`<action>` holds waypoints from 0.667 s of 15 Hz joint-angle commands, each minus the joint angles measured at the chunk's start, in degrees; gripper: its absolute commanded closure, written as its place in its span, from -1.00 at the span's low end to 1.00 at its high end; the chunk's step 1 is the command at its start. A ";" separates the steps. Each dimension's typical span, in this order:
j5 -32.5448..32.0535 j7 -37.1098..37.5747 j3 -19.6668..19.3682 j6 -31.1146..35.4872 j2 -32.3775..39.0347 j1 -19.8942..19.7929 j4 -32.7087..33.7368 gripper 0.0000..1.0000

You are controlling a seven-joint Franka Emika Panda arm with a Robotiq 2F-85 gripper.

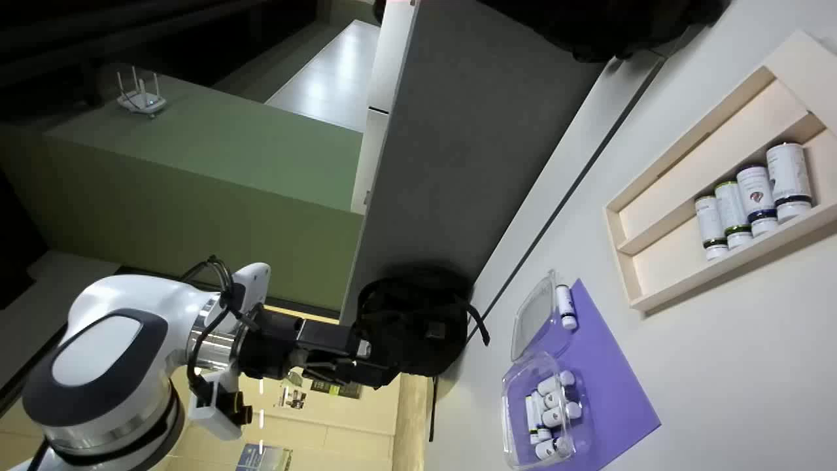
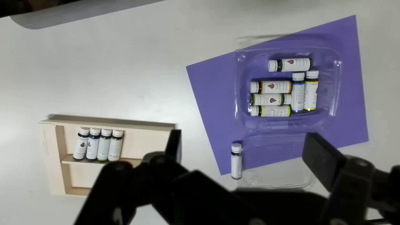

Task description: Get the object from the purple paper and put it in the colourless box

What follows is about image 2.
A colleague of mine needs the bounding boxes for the upright white bottle blue band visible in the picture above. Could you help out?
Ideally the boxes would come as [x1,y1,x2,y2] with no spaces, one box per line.
[291,72,305,112]

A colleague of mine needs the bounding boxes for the wooden shelf box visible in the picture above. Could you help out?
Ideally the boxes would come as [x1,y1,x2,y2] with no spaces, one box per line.
[41,115,175,196]

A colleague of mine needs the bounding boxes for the top horizontal white bottle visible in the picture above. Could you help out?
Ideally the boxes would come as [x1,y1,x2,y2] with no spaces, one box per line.
[267,57,311,72]

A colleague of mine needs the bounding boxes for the white bottle pale green label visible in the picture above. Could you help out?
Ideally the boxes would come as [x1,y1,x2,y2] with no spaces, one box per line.
[107,130,123,161]

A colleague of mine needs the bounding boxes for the purple paper sheet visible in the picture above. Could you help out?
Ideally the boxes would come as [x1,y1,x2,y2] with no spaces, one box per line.
[187,16,368,175]

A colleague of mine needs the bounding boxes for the white bottle blue label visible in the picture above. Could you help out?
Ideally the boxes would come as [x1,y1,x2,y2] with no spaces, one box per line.
[85,127,100,161]

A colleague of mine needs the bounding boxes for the upright white bottle yellow band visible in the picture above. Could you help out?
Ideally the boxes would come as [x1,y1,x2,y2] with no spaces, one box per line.
[303,70,318,111]

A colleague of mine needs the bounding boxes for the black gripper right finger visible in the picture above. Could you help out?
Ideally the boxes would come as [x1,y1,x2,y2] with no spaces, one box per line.
[302,132,373,225]

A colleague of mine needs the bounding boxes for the white bottle dark label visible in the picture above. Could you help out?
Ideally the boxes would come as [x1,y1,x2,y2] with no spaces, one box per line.
[72,127,90,161]

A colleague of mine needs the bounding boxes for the horizontal white bottle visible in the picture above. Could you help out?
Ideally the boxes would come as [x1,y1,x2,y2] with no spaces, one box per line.
[248,106,291,117]
[267,57,311,72]
[250,81,291,93]
[250,93,291,106]

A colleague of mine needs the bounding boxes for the bottom horizontal white bottle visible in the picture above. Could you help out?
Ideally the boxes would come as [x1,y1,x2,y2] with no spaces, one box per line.
[248,106,291,117]

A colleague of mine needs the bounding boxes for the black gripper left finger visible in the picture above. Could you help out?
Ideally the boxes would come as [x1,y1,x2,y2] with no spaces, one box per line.
[73,128,181,225]

